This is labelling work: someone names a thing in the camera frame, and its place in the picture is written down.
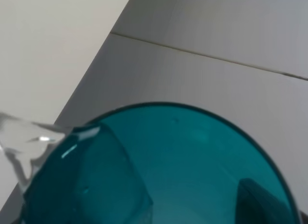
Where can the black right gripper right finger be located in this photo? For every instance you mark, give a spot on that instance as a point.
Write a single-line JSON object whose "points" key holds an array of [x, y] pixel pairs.
{"points": [[256, 205]]}

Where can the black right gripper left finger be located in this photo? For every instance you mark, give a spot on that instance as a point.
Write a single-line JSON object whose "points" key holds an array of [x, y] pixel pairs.
{"points": [[88, 179]]}

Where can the teal translucent plastic cup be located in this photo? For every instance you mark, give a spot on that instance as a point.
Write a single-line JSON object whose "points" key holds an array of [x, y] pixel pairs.
{"points": [[191, 161]]}

